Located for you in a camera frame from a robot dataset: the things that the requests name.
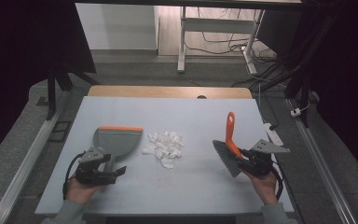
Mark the white wall panel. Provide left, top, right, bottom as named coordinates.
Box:
left=75, top=3, right=160, bottom=51

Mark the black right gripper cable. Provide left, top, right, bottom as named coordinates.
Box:
left=269, top=159, right=284, bottom=201

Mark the black plug with cable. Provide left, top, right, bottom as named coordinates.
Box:
left=257, top=82, right=280, bottom=132

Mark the grey dustpan with orange edge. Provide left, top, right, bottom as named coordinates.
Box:
left=92, top=125, right=145, bottom=174

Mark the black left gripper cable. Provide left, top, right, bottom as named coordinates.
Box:
left=62, top=151, right=86, bottom=201

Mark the pile of white paper scraps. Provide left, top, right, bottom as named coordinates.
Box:
left=141, top=130, right=185, bottom=171

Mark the person's right hand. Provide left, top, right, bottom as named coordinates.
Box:
left=241, top=169, right=280, bottom=206

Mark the wooden table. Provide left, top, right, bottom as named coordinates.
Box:
left=88, top=85, right=254, bottom=100

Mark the white power strip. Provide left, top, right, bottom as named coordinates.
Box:
left=263, top=122, right=284, bottom=147

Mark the orange-handled grey brush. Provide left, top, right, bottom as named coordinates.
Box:
left=212, top=111, right=247, bottom=179

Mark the small white adapter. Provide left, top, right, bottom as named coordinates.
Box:
left=290, top=106, right=303, bottom=119

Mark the aluminium floor rail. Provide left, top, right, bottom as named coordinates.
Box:
left=0, top=90, right=73, bottom=224
left=286, top=97, right=358, bottom=224

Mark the white desk frame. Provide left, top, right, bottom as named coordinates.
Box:
left=176, top=6, right=266, bottom=76

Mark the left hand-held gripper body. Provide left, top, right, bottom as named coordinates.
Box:
left=74, top=147, right=119, bottom=187

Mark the bundle of floor cables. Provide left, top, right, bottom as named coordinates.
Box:
left=185, top=7, right=282, bottom=90

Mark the pale table cover board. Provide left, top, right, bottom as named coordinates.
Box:
left=34, top=95, right=295, bottom=217

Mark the black metal stand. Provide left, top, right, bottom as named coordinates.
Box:
left=44, top=60, right=101, bottom=121
left=251, top=12, right=335, bottom=129

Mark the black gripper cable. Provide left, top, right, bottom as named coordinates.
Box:
left=269, top=159, right=284, bottom=201
left=62, top=151, right=86, bottom=201

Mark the person's left hand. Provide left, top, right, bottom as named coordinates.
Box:
left=65, top=176, right=107, bottom=206

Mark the dark curtain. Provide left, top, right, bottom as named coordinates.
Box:
left=292, top=0, right=358, bottom=189
left=0, top=0, right=98, bottom=171

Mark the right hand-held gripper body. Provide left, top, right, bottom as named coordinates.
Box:
left=238, top=138, right=292, bottom=178

